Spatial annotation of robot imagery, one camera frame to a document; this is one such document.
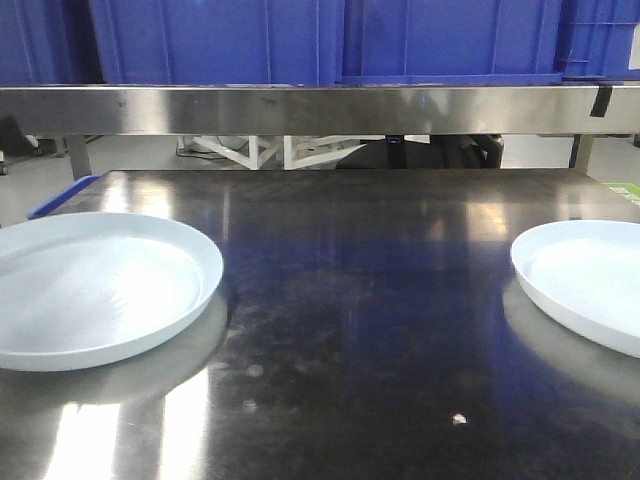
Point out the light blue plate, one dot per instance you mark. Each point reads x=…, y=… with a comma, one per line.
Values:
x=584, y=274
x=87, y=289

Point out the blue crate on shelf left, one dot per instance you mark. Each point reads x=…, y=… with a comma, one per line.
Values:
x=48, y=43

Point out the white metal frame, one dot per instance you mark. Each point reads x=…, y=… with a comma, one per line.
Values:
x=255, y=152

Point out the blue crate on shelf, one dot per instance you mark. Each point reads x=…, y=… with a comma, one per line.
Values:
x=48, y=43
x=219, y=42
x=490, y=42

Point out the stainless steel shelf rail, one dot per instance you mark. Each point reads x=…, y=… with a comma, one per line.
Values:
x=440, y=110

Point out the black tape strip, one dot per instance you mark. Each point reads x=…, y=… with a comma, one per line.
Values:
x=601, y=101

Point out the blue crate on shelf right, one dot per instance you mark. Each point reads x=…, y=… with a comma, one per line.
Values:
x=490, y=42

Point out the blue crate on shelf centre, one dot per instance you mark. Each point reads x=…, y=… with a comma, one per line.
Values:
x=219, y=42

